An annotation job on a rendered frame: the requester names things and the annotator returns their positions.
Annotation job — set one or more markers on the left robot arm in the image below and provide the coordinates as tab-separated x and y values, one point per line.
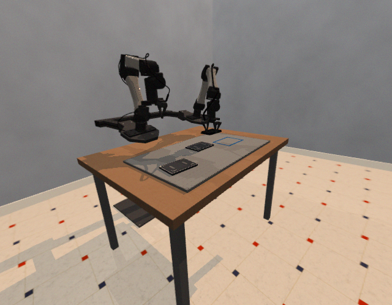
207	87

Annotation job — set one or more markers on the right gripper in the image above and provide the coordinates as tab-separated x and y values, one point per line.
152	98

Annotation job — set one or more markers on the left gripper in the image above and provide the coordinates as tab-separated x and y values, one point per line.
212	118

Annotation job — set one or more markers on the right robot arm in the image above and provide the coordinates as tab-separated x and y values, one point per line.
130	75

